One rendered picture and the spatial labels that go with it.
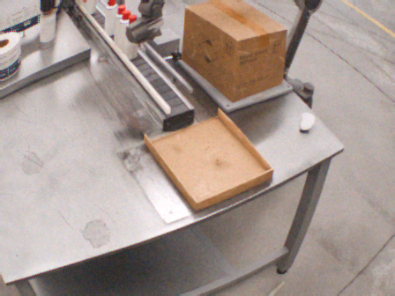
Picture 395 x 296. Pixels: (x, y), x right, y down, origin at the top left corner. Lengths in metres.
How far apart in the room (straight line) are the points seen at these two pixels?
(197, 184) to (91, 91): 0.57
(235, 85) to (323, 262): 1.09
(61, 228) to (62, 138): 0.39
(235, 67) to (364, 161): 1.50
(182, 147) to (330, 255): 1.13
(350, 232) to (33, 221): 1.72
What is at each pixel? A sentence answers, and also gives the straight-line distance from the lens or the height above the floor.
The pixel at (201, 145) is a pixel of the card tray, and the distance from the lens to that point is 1.78.
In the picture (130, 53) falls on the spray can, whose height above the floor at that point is 0.92.
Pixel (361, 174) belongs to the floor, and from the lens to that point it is 3.04.
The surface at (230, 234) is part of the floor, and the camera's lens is 2.61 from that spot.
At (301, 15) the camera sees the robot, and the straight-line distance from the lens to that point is 2.80.
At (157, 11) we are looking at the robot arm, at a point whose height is 1.21.
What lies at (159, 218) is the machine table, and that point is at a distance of 1.59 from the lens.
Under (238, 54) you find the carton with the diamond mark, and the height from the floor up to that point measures 1.06.
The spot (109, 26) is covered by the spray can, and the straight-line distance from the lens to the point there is 2.20.
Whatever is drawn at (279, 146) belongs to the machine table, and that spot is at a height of 0.83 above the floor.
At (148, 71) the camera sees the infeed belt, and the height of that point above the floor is 0.88.
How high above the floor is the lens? 2.07
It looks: 44 degrees down
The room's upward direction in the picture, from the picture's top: 4 degrees clockwise
